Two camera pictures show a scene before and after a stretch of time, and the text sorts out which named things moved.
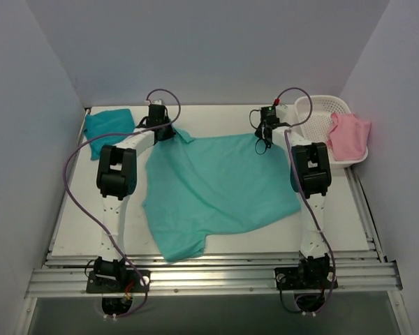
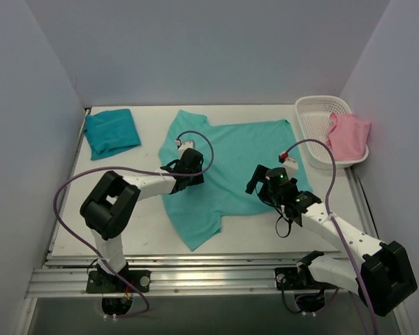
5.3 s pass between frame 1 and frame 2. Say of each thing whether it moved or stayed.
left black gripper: moved
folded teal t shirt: stayed
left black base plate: stayed
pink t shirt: stayed
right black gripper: moved
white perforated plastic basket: stayed
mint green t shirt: moved
